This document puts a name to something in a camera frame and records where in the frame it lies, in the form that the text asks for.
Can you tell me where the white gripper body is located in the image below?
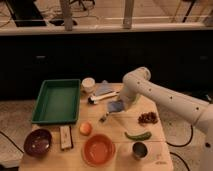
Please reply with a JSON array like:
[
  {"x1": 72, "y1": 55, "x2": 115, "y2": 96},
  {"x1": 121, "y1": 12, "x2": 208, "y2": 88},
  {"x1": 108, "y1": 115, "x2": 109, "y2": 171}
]
[{"x1": 118, "y1": 87, "x2": 140, "y2": 109}]

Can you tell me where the blue sponge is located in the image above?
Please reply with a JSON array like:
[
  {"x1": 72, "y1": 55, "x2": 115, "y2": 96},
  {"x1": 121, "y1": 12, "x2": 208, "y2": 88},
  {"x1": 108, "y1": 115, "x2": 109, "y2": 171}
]
[{"x1": 107, "y1": 101, "x2": 124, "y2": 113}]

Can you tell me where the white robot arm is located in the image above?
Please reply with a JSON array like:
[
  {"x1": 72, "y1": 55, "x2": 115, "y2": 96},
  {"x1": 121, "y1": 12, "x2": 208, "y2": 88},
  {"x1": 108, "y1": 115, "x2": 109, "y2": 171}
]
[{"x1": 119, "y1": 67, "x2": 213, "y2": 171}]

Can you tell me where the green plastic tray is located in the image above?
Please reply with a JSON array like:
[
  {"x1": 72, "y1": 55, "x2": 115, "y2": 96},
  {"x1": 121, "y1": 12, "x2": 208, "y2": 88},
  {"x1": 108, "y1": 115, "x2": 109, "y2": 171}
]
[{"x1": 31, "y1": 79, "x2": 80, "y2": 125}]

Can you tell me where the grey blue cloth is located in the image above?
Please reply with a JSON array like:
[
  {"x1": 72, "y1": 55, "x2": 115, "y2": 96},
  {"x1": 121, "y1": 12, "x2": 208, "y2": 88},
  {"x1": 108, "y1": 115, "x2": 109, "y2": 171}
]
[{"x1": 95, "y1": 80, "x2": 113, "y2": 96}]

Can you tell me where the bunch of red grapes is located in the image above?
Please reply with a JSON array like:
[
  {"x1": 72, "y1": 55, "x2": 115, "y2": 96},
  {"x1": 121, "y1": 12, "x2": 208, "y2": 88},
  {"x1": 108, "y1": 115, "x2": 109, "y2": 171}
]
[{"x1": 138, "y1": 112, "x2": 158, "y2": 124}]

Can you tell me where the metal fork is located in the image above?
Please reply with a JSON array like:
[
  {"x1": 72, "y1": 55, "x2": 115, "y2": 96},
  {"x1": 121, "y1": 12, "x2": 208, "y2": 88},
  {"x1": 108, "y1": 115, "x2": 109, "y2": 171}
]
[{"x1": 99, "y1": 112, "x2": 110, "y2": 123}]

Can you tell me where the white cup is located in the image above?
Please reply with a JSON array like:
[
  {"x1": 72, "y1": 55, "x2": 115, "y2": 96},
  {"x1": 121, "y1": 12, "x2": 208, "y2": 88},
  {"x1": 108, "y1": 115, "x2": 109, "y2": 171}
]
[{"x1": 82, "y1": 77, "x2": 95, "y2": 93}]

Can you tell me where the green chili pepper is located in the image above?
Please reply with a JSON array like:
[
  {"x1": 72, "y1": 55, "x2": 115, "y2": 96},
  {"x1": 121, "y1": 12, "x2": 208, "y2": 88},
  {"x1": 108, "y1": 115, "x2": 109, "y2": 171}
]
[{"x1": 124, "y1": 131, "x2": 152, "y2": 141}]

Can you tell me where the peach fruit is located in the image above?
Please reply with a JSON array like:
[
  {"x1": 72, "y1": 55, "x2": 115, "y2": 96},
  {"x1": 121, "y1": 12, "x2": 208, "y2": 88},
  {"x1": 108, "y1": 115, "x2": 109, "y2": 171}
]
[{"x1": 79, "y1": 122, "x2": 92, "y2": 136}]

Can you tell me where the small metal cup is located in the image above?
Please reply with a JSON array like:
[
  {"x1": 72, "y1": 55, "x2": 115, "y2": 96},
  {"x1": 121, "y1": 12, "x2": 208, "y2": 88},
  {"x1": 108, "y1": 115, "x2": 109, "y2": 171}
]
[{"x1": 132, "y1": 142, "x2": 148, "y2": 159}]

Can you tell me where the orange bowl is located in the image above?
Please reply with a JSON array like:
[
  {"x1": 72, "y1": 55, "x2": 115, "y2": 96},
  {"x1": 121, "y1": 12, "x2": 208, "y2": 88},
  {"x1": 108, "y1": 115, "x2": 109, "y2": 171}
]
[{"x1": 82, "y1": 134, "x2": 116, "y2": 167}]

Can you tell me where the rectangular white black box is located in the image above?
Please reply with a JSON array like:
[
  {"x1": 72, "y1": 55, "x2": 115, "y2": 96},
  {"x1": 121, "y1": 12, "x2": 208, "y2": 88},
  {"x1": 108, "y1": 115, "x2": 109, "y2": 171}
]
[{"x1": 60, "y1": 125, "x2": 73, "y2": 150}]

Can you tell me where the dark purple bowl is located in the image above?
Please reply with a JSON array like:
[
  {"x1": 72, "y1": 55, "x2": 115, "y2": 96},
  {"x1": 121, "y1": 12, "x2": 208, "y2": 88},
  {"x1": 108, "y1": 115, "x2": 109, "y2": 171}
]
[{"x1": 24, "y1": 129, "x2": 52, "y2": 157}]

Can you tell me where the white handled brush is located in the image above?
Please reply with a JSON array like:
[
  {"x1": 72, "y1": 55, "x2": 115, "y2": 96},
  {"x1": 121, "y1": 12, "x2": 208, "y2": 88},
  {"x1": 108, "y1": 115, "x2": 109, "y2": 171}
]
[{"x1": 88, "y1": 92, "x2": 118, "y2": 104}]

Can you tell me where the black cable on floor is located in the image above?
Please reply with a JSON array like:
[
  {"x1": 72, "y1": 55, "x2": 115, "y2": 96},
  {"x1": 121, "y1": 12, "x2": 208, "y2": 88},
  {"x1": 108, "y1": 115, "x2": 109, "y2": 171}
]
[{"x1": 165, "y1": 123, "x2": 195, "y2": 148}]

